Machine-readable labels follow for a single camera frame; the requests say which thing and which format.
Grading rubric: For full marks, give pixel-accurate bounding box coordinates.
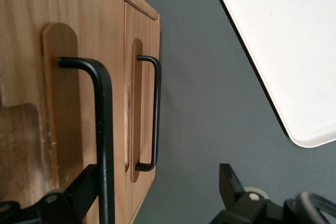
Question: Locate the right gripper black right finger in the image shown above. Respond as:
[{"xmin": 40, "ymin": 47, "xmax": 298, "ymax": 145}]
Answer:
[{"xmin": 209, "ymin": 163, "xmax": 272, "ymax": 224}]

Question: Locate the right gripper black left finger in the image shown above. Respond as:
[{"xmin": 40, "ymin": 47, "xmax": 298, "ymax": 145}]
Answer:
[{"xmin": 39, "ymin": 163, "xmax": 102, "ymax": 224}]

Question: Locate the long black drawer handle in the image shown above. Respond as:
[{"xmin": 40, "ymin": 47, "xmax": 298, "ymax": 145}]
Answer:
[{"xmin": 58, "ymin": 57, "xmax": 116, "ymax": 224}]

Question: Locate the wooden drawer with long handle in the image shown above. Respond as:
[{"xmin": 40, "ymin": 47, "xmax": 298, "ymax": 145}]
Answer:
[{"xmin": 0, "ymin": 0, "xmax": 126, "ymax": 224}]

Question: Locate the cream rectangular tray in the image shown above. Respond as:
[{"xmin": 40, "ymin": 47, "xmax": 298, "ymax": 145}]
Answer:
[{"xmin": 209, "ymin": 0, "xmax": 336, "ymax": 148}]

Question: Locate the short black drawer handle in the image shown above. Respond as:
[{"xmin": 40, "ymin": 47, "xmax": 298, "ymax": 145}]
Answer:
[{"xmin": 134, "ymin": 55, "xmax": 161, "ymax": 172}]

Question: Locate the wooden drawer with short handle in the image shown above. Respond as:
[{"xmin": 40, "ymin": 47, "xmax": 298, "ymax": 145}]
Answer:
[{"xmin": 123, "ymin": 2, "xmax": 160, "ymax": 221}]

